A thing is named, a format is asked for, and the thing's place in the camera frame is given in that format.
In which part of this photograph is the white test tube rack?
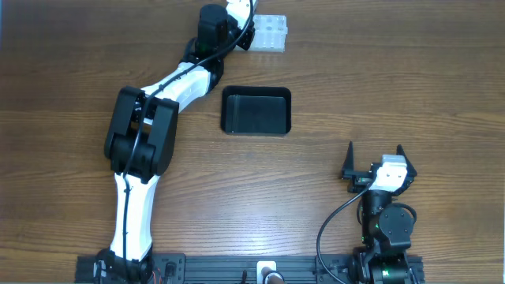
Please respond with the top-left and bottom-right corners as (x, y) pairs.
(234, 14), (289, 54)

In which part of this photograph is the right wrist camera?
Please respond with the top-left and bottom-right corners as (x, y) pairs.
(370, 154), (409, 193)

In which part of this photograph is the clear test tube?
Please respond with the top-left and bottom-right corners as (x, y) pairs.
(231, 94), (240, 134)

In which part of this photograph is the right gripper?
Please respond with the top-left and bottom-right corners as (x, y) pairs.
(341, 140), (418, 194)

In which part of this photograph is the mounting rail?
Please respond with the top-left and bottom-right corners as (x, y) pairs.
(74, 252), (425, 284)

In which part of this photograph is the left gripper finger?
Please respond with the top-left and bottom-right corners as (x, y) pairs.
(235, 27), (256, 52)

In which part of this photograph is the black tray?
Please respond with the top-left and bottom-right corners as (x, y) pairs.
(219, 85), (293, 137)

